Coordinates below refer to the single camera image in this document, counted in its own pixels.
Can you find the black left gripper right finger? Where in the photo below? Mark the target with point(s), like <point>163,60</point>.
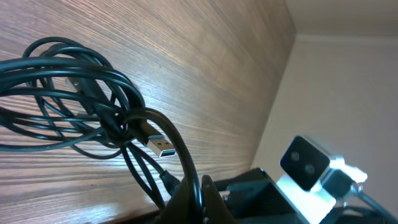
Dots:
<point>214,205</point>

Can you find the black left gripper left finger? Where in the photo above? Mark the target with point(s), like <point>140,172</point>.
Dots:
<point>181,208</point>

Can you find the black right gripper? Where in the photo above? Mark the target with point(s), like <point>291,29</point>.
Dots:
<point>253,197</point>

